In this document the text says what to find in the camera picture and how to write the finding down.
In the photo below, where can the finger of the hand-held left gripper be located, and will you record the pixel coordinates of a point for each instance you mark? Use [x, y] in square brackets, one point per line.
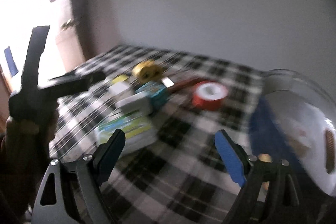
[38, 53]
[71, 82]

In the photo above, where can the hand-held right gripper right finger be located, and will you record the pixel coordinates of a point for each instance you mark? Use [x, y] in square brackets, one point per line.
[231, 158]

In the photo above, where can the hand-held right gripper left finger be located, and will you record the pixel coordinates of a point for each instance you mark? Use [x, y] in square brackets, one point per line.
[116, 148]

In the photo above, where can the green yellow printed box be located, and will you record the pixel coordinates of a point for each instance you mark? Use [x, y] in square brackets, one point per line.
[126, 129]

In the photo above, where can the small white box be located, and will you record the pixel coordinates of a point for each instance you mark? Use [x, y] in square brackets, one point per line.
[120, 89]

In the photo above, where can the red and white round device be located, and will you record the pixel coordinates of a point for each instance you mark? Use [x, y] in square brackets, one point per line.
[210, 98]

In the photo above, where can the teal printed box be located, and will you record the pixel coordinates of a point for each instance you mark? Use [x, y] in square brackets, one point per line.
[156, 94]

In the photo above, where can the round metal tray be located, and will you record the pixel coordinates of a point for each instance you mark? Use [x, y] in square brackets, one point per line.
[296, 129]

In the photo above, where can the blue panel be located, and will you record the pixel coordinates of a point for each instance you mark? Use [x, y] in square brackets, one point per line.
[10, 60]

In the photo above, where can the black white checkered tablecloth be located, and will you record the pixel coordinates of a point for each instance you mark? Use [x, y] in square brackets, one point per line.
[183, 187]

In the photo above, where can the yellow toy with eyes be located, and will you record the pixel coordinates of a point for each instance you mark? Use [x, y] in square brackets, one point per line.
[147, 70]

